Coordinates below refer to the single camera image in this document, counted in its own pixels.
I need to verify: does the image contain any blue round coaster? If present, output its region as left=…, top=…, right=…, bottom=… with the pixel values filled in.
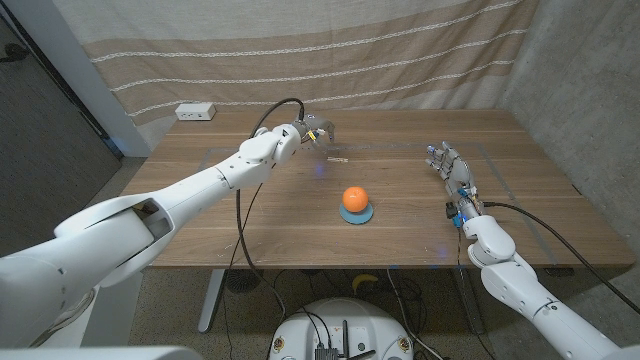
left=339, top=201, right=375, bottom=226

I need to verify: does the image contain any yellow banana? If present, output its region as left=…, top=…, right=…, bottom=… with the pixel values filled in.
left=351, top=273, right=380, bottom=294

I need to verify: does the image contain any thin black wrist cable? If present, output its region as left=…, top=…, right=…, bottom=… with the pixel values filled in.
left=219, top=182, right=265, bottom=360
left=454, top=225, right=496, bottom=360

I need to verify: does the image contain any grey tape outline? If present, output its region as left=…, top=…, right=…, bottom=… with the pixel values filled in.
left=199, top=143, right=559, bottom=266

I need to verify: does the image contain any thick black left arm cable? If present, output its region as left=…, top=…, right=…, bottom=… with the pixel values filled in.
left=234, top=97, right=306, bottom=321

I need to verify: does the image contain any white power strip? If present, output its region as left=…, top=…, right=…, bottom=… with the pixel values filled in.
left=174, top=102, right=217, bottom=122

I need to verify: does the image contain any black round floor fan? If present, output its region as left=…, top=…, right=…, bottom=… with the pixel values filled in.
left=224, top=269, right=265, bottom=294

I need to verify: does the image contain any white table leg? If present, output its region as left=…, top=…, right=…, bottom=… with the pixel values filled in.
left=197, top=269, right=226, bottom=335

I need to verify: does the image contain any dark grey door panel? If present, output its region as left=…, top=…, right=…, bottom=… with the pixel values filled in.
left=0, top=14, right=124, bottom=259

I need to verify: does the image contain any white robot torso base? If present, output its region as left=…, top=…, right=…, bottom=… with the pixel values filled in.
left=268, top=297, right=415, bottom=360

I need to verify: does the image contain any thin black left wrist cable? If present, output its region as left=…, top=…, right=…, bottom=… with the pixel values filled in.
left=219, top=182, right=265, bottom=360

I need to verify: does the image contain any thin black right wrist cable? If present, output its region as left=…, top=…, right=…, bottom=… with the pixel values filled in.
left=454, top=225, right=496, bottom=360

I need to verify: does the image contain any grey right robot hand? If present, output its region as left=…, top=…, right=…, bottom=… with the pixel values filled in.
left=424, top=140, right=482, bottom=221

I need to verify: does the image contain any grey table leg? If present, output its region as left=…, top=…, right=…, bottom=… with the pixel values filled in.
left=452, top=268, right=485, bottom=335

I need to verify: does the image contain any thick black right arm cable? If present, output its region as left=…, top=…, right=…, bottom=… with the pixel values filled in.
left=482, top=200, right=640, bottom=316

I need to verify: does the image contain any orange ball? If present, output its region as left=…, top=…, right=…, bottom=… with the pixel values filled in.
left=342, top=186, right=370, bottom=214

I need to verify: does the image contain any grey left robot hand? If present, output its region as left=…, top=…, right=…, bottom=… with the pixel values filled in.
left=294, top=113, right=337, bottom=151

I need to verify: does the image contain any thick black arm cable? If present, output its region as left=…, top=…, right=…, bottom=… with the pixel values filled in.
left=234, top=97, right=306, bottom=321
left=482, top=200, right=640, bottom=316

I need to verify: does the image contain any beige striped backdrop cloth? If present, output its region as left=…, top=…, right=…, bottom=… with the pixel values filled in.
left=52, top=0, right=539, bottom=132

